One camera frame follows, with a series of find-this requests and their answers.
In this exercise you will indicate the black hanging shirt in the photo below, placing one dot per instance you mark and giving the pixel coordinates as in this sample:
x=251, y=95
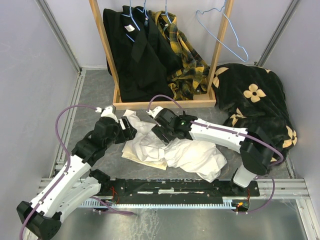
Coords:
x=142, y=66

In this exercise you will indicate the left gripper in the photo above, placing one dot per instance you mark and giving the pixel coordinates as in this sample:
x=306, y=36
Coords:
x=127, y=133

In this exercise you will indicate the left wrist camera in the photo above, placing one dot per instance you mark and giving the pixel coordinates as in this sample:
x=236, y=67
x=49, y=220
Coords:
x=109, y=112

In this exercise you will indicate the white shirt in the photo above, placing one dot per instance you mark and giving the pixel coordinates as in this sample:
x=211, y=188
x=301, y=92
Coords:
x=193, y=156

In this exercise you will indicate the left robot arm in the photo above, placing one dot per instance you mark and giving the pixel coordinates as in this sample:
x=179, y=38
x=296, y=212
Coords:
x=44, y=214

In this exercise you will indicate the cream folded cloth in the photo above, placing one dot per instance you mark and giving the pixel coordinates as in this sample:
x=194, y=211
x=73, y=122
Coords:
x=145, y=155

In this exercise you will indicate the black floral blanket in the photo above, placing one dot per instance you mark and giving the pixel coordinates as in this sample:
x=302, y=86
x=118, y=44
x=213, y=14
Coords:
x=255, y=96

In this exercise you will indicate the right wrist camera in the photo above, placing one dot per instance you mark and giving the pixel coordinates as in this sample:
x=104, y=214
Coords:
x=156, y=113

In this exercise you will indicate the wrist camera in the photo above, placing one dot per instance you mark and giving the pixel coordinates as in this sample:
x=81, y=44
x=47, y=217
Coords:
x=109, y=112
x=156, y=113

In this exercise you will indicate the blue hanger in black shirt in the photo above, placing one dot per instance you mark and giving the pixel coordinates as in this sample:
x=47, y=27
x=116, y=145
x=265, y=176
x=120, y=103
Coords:
x=135, y=21

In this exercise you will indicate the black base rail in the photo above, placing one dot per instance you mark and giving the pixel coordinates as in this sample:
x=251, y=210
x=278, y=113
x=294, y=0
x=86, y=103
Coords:
x=170, y=191

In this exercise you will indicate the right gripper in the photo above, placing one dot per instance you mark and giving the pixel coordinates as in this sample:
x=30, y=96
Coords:
x=159, y=130

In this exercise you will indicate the blue wire hanger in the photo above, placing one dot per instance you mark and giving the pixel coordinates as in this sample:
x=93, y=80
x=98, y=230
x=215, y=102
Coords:
x=225, y=22

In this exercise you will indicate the blue hanger in plaid shirt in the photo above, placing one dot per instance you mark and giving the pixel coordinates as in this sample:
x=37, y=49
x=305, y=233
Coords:
x=168, y=12

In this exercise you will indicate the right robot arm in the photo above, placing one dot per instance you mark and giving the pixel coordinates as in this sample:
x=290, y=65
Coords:
x=254, y=146

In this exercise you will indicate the yellow plaid shirt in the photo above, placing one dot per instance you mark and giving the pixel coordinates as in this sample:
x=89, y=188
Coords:
x=191, y=78

